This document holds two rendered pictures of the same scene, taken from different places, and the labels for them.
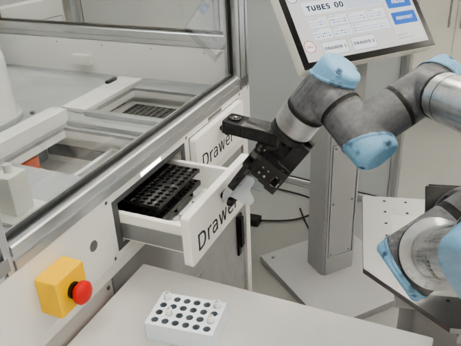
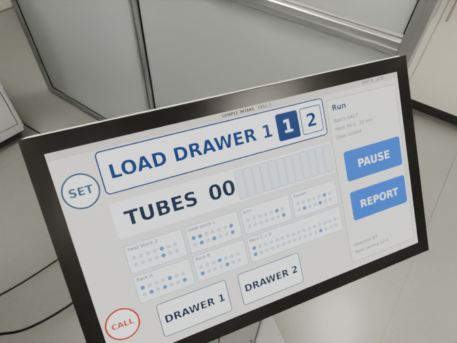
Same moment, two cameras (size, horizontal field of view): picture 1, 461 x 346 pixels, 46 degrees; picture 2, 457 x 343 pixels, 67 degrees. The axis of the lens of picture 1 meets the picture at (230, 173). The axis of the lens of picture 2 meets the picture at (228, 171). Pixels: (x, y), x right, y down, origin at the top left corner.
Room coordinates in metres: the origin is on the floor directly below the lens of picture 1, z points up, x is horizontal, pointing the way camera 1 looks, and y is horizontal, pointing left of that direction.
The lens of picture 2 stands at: (1.50, -0.38, 1.46)
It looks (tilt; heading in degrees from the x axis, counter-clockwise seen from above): 49 degrees down; 1
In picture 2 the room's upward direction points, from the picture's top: 3 degrees clockwise
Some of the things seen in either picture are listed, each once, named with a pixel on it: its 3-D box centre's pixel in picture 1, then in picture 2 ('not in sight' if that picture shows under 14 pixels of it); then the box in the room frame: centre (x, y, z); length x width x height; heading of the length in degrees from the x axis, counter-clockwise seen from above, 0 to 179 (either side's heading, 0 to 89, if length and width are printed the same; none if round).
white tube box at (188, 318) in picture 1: (186, 320); not in sight; (0.73, 0.09, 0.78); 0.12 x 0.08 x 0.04; 72
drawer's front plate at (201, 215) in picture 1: (219, 205); not in sight; (0.96, 0.03, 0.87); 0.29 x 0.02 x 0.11; 155
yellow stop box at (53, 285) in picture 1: (64, 287); not in sight; (0.71, 0.29, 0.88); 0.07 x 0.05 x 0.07; 155
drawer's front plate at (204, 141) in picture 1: (219, 137); not in sight; (1.30, 0.02, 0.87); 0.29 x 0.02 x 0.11; 155
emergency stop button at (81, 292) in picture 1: (79, 291); not in sight; (0.70, 0.26, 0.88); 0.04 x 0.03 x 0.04; 155
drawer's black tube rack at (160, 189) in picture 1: (137, 191); not in sight; (1.04, 0.21, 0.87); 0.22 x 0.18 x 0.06; 65
